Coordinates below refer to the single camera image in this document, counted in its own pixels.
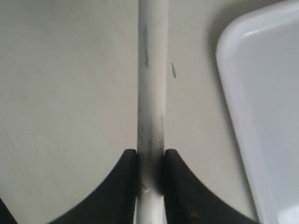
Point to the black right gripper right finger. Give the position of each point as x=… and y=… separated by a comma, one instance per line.
x=188, y=201

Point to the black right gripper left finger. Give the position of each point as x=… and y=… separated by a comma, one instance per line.
x=113, y=201

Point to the white drumstick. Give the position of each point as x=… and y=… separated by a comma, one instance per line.
x=152, y=74

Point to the white plastic tray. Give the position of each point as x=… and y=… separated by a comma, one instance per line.
x=258, y=61

